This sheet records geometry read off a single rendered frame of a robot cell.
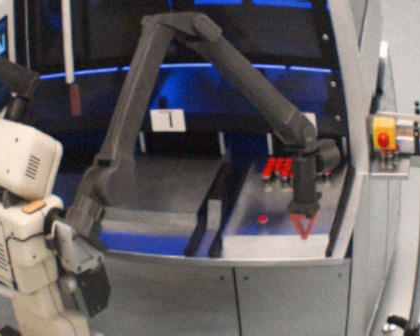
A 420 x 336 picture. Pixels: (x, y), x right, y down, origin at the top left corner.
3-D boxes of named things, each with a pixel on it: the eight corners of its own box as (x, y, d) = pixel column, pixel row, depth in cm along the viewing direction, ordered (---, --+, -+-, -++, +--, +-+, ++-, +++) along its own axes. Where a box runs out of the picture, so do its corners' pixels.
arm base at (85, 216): (49, 219, 228) (86, 236, 221) (62, 186, 230) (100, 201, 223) (69, 236, 235) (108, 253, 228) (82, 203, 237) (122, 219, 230)
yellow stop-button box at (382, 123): (376, 136, 297) (373, 113, 293) (396, 137, 295) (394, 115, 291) (373, 149, 290) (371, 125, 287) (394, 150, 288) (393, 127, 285)
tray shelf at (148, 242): (120, 159, 322) (119, 153, 322) (368, 165, 303) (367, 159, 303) (70, 251, 282) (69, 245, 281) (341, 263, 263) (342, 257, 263)
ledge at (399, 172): (376, 154, 308) (375, 149, 307) (411, 156, 304) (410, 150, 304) (371, 179, 296) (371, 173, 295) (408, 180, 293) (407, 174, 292)
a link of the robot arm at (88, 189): (73, 201, 231) (84, 203, 227) (91, 156, 234) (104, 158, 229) (103, 222, 236) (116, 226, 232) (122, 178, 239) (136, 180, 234)
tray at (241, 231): (254, 173, 303) (253, 161, 302) (348, 174, 297) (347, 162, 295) (223, 247, 275) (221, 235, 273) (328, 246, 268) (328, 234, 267)
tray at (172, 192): (136, 153, 320) (134, 141, 319) (232, 155, 313) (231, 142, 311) (99, 219, 292) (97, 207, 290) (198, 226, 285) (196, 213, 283)
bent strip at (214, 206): (211, 221, 286) (208, 199, 283) (224, 221, 285) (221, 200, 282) (195, 252, 274) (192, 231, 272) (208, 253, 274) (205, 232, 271)
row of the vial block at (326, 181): (266, 183, 298) (264, 166, 296) (332, 183, 294) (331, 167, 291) (264, 187, 296) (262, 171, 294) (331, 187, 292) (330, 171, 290)
